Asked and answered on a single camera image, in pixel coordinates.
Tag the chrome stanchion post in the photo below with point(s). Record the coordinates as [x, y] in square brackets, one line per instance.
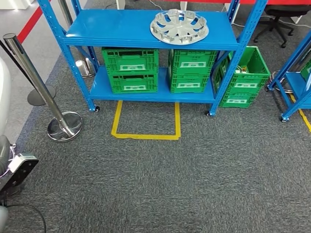
[283, 87]
[84, 66]
[66, 127]

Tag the white curved plastic part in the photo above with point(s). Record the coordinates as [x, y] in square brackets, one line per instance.
[4, 96]

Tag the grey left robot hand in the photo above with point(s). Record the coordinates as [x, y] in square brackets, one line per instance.
[4, 154]

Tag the grey plastic wheel hubcap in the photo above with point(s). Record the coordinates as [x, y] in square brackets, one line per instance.
[180, 30]

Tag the white desk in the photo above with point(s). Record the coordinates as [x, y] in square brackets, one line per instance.
[232, 13]
[121, 4]

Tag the blue metal shelf rack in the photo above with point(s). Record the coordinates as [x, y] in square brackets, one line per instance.
[109, 25]
[295, 83]

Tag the white cabinet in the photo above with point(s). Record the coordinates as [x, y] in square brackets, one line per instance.
[14, 4]

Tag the yellow floor tape square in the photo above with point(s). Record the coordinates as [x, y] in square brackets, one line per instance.
[305, 119]

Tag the short red barrier belt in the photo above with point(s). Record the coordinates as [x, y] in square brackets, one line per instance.
[32, 22]

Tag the black office chair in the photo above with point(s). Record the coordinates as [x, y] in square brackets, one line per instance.
[277, 13]

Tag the black stanchion post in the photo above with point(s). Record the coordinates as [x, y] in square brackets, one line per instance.
[41, 96]

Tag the open green plastic crate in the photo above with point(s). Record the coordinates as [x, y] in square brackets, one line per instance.
[257, 64]

